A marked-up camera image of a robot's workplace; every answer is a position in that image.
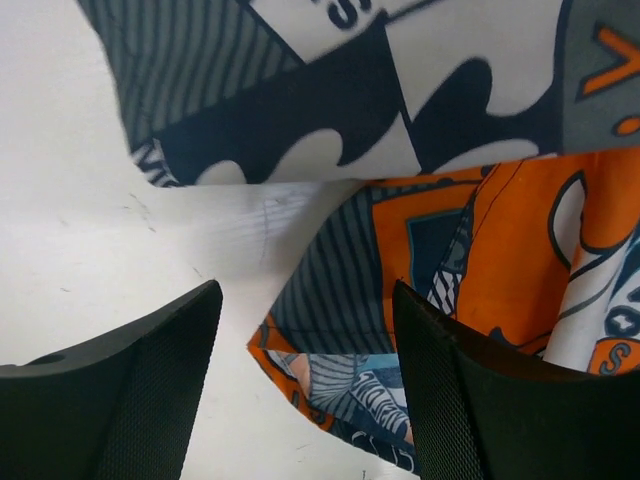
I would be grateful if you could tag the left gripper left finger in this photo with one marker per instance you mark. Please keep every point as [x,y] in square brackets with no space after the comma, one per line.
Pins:
[119,406]

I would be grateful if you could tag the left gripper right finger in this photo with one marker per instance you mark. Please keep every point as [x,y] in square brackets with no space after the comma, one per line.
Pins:
[480,409]

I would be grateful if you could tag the colourful patterned shorts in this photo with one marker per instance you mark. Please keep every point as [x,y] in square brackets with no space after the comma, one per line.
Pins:
[497,147]

